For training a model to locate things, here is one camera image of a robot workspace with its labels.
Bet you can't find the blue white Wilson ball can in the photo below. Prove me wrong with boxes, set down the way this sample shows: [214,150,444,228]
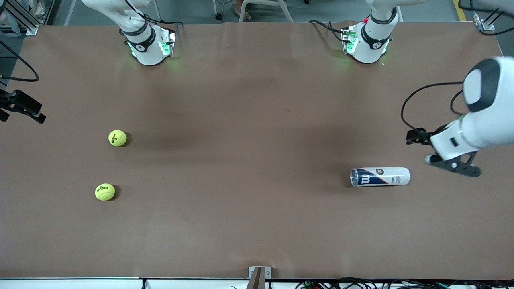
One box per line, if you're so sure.
[350,166,411,188]

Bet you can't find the yellow Wilson tennis ball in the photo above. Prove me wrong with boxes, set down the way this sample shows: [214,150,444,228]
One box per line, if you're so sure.
[108,130,127,147]
[95,183,116,201]

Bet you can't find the brown table cover sheet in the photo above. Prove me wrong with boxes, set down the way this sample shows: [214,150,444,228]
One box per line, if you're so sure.
[0,21,514,280]

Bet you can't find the foot in sandal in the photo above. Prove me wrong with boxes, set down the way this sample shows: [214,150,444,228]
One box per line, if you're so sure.
[232,0,252,21]

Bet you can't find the long black left arm cable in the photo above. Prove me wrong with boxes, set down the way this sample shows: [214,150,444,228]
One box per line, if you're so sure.
[401,81,468,133]

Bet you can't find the short black left arm cable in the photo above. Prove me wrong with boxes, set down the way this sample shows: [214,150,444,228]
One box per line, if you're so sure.
[450,90,467,117]

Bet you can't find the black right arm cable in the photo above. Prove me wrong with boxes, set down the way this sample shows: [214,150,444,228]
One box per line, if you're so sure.
[0,40,39,82]

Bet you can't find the black arm base cable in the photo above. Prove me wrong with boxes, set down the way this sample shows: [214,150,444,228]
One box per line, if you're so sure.
[308,20,347,43]
[141,15,185,31]

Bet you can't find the tangled black cable bundle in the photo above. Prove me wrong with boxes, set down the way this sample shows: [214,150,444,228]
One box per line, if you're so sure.
[295,277,514,289]

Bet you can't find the white stool frame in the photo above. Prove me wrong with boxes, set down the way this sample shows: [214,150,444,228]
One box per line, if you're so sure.
[239,0,294,23]

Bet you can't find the grey metal table bracket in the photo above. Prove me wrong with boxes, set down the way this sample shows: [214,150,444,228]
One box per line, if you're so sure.
[248,266,272,289]

